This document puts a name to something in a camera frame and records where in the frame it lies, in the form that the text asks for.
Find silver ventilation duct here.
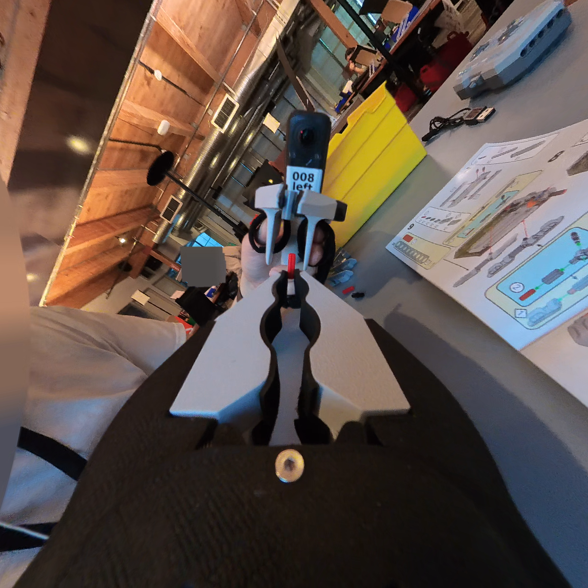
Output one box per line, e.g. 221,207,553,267
152,41,297,249

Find white vent grille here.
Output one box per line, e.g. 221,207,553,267
212,96,239,134
158,195,187,222

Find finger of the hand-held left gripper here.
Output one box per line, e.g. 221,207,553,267
254,184,289,267
296,190,338,270

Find open instruction booklet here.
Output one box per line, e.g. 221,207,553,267
386,119,588,409

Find grey toy battery hub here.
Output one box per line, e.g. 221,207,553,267
452,0,573,100

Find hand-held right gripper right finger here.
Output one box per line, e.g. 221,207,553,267
295,270,411,445

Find grey desk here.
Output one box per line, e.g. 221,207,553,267
317,0,588,588

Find yellow plastic bin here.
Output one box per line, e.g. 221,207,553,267
322,82,428,245

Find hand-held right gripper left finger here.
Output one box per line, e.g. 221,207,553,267
169,271,282,445

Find black cable with plug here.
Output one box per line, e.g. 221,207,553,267
422,106,496,141

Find red plastic container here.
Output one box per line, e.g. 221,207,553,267
419,31,474,93

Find black harness strap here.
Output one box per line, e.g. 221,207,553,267
0,523,52,553
17,426,89,481

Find person's left hand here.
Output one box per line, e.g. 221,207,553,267
238,225,329,306

